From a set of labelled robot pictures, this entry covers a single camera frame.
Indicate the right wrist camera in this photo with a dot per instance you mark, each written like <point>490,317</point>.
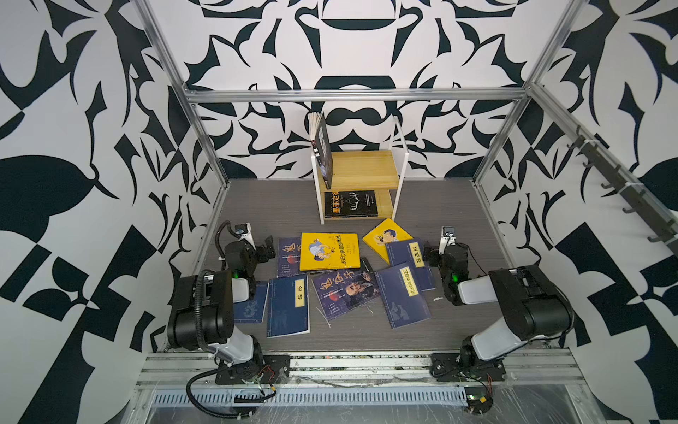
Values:
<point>448,238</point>

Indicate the small yellow cartoon book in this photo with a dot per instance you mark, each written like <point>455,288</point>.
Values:
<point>386,232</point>

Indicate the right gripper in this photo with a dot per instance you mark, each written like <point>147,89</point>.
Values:
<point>431,254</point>

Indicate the small green-lit electronics box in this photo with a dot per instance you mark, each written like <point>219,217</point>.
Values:
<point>479,400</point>

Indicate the black standing book on shelf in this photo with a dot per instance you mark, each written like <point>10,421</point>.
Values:
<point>321,146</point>

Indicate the wall hook rail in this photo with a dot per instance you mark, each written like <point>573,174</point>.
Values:
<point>619,180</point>

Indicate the aluminium front rail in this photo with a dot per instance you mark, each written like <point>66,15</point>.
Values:
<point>350,379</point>

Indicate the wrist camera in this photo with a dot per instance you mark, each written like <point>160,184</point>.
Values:
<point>448,238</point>
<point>244,232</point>

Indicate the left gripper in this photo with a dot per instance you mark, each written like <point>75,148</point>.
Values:
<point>265,251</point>

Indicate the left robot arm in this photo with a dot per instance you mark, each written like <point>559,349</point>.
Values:
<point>203,305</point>

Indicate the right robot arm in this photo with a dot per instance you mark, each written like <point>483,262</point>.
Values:
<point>532,307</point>

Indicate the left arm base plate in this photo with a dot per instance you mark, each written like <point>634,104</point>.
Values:
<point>267,369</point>

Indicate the large yellow book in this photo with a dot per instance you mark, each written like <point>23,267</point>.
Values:
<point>329,251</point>

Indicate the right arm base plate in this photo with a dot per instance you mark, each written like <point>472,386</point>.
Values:
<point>458,367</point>

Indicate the purple portrait book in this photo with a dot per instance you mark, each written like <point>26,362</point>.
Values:
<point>341,291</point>
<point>288,258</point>

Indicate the wooden white-framed bookshelf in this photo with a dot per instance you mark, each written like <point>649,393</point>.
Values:
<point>382,171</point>

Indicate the blue book yellow label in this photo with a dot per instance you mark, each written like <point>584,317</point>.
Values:
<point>404,304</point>
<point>288,307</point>
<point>411,253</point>

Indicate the blue book far left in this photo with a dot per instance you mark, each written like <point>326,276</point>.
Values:
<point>252,311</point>

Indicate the black book on lower shelf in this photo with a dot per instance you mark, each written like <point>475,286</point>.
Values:
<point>350,204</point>

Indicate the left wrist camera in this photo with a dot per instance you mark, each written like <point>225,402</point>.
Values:
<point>244,232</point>

